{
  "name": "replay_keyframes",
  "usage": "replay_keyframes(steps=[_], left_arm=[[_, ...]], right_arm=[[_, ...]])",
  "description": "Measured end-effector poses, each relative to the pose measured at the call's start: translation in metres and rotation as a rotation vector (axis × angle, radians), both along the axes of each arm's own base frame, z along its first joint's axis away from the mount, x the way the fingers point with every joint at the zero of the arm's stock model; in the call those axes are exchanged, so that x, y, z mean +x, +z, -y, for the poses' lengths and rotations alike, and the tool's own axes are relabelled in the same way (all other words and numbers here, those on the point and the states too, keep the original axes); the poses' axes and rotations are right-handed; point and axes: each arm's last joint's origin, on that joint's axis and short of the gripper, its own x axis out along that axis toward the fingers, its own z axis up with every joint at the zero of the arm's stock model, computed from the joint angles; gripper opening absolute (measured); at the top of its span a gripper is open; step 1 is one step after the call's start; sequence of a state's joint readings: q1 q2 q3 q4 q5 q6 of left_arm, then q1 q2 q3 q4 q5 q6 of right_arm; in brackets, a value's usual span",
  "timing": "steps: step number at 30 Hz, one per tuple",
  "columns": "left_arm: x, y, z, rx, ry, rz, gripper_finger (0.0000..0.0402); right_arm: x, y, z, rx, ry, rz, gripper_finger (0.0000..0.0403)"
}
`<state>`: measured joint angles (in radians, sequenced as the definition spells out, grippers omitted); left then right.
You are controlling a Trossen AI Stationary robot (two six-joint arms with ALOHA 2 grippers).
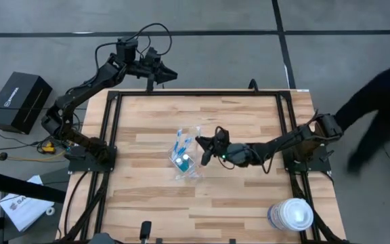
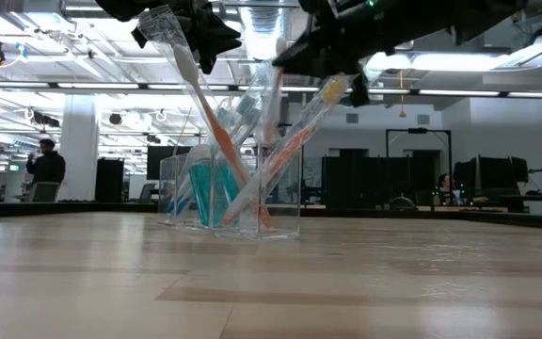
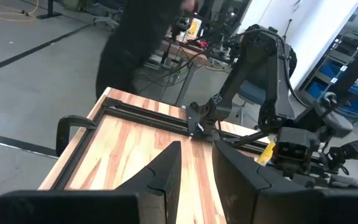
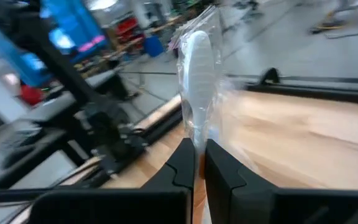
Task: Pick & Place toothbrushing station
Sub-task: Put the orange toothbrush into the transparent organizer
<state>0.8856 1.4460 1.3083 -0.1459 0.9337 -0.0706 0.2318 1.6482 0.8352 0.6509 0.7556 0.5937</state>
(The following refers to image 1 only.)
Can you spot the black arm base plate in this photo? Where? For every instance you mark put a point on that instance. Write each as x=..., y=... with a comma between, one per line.
x=303, y=164
x=80, y=164

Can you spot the white tape roll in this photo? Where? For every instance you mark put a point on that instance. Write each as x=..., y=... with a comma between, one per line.
x=50, y=211

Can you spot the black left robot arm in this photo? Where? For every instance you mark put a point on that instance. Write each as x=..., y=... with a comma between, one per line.
x=107, y=74

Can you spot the white lidded wipes canister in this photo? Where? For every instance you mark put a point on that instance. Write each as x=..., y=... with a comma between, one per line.
x=291, y=215

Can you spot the yellow power plug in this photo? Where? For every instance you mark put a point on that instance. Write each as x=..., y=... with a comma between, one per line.
x=48, y=148

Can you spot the person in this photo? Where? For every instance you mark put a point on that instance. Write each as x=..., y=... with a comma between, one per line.
x=378, y=101

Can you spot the white printed papers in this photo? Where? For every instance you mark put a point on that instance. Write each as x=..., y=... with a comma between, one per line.
x=25, y=206

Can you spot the teal mouthwash bottle white cap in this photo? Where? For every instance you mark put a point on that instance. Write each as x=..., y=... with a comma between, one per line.
x=186, y=159
x=179, y=162

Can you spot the clear plastic bag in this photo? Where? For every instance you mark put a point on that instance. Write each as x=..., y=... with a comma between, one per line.
x=186, y=144
x=178, y=139

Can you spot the black table frame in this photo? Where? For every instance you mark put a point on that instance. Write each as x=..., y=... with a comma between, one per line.
x=198, y=93

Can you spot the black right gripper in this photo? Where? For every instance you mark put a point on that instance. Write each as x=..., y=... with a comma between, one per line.
x=221, y=145

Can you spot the black table-level camera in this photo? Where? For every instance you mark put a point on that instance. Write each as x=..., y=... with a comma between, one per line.
x=145, y=230

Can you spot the clear acrylic organizer box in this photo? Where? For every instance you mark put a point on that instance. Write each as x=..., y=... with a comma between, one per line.
x=195, y=173

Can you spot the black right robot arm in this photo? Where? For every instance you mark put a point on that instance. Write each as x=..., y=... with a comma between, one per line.
x=283, y=142

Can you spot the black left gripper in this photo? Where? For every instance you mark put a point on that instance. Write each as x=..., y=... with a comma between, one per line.
x=149, y=64

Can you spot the black cardboard box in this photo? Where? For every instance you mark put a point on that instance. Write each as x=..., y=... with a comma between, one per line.
x=19, y=101

